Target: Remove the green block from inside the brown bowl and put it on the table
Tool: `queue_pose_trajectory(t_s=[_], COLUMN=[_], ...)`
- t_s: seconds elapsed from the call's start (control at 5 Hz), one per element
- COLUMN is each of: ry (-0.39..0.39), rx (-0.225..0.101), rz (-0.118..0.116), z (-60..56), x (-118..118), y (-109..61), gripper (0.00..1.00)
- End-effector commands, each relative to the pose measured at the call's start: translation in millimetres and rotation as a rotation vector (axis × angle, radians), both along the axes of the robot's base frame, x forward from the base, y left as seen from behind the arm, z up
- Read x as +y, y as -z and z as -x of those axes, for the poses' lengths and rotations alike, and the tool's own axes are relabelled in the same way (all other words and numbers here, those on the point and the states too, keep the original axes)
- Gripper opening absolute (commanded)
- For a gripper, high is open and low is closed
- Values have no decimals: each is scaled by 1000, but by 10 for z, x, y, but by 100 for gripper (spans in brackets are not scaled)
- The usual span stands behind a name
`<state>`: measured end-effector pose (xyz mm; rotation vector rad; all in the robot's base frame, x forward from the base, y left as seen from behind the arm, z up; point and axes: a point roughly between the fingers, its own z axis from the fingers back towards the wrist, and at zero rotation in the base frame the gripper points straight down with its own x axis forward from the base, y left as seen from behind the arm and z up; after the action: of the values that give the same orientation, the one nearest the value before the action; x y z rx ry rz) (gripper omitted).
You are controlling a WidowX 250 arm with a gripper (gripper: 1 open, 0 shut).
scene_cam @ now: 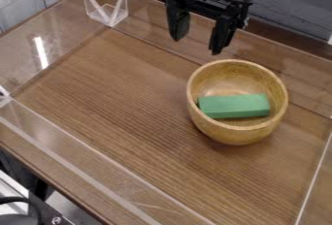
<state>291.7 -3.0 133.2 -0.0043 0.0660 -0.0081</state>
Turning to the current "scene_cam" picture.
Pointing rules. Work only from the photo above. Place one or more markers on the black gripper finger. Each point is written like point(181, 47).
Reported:
point(221, 34)
point(178, 18)

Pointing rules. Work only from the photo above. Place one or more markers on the brown wooden bowl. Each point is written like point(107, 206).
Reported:
point(234, 77)

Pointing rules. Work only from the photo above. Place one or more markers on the clear acrylic corner bracket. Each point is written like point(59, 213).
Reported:
point(107, 14)

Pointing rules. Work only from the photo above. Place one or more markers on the green rectangular block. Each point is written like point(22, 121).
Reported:
point(234, 106)

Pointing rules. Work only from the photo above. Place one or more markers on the clear acrylic tray wall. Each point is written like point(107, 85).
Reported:
point(97, 182)

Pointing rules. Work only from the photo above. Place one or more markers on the black metal bracket with bolt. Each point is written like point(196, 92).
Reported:
point(51, 217)

